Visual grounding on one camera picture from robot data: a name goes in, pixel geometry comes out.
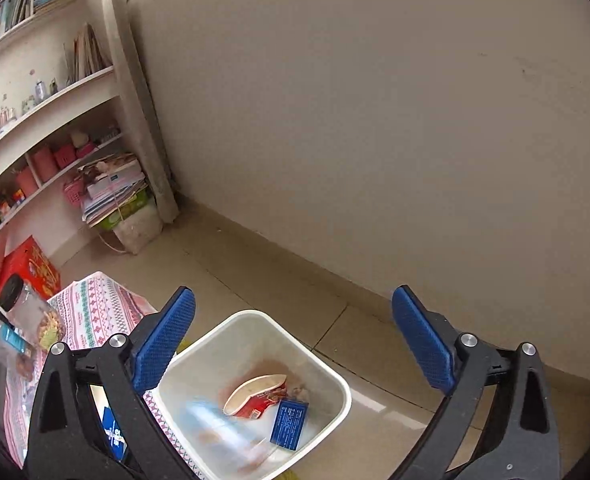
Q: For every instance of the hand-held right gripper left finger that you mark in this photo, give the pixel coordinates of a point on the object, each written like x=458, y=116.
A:
x=162, y=340

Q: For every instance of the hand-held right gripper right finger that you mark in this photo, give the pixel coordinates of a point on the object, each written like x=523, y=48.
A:
x=422, y=340

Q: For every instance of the white plastic trash bin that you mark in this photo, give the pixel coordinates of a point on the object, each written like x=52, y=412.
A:
x=210, y=355

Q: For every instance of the patterned pink tablecloth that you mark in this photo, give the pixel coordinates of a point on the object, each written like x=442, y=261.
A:
x=105, y=305

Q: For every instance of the clear plastic wrapper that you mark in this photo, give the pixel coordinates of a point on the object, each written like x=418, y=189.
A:
x=210, y=422

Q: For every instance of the blue packet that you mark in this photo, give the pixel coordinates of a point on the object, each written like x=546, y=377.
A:
x=111, y=430

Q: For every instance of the crushed red paper cup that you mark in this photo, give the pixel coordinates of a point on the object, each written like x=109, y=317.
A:
x=255, y=400

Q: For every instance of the white storage box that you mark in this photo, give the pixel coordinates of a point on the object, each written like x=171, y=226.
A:
x=137, y=232

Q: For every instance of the clear jar with black lid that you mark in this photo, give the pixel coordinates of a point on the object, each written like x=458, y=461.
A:
x=35, y=315

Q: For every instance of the red cardboard box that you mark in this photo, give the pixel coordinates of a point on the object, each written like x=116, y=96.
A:
x=30, y=265

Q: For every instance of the small blue box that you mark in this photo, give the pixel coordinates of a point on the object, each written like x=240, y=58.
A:
x=289, y=425

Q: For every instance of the blue label jar with nuts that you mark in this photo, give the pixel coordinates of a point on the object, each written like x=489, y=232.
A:
x=10, y=342

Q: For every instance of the stack of books and papers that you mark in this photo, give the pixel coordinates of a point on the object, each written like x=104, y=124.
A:
x=115, y=185

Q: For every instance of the pink basket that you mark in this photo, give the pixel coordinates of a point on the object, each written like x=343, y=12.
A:
x=86, y=150
x=75, y=194
x=65, y=155

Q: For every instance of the white bookshelf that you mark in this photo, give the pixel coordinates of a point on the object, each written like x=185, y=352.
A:
x=55, y=105

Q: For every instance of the leaning books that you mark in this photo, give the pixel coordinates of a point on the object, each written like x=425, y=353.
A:
x=87, y=55

